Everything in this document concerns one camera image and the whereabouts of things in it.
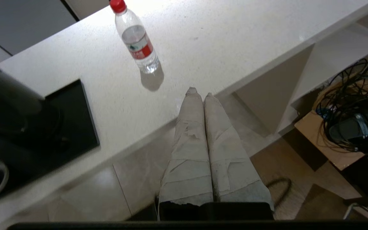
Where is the clear plastic water bottle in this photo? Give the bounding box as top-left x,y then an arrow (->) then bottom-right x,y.
109,0 -> 160,74

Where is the white shelf unit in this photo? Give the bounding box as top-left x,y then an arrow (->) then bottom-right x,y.
277,22 -> 368,134

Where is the metal chair frame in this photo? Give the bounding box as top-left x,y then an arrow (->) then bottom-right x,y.
344,195 -> 368,221

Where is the open cardboard box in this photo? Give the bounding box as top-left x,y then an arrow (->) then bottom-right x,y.
294,80 -> 368,171

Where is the black electric kettle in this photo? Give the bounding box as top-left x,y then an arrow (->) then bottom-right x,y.
0,56 -> 45,134

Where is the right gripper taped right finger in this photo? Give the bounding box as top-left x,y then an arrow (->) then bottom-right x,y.
204,93 -> 274,221

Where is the black rectangular tray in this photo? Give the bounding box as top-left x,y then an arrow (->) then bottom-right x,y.
0,79 -> 100,195

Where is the black cable bundle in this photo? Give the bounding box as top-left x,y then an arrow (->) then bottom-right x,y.
315,59 -> 368,152

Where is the black floor cable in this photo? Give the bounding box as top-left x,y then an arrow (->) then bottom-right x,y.
265,178 -> 292,208

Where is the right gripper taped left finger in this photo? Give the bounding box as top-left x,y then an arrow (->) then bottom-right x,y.
158,87 -> 214,221

